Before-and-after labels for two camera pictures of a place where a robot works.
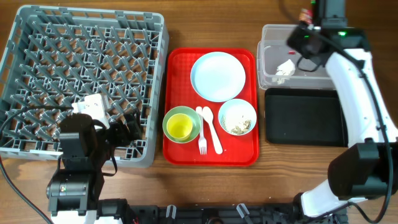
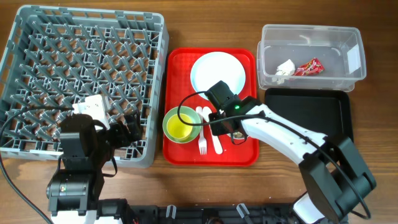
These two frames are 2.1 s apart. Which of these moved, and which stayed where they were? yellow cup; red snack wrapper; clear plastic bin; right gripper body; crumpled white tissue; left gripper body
Moved: red snack wrapper; right gripper body
Stayed: left gripper body; crumpled white tissue; yellow cup; clear plastic bin
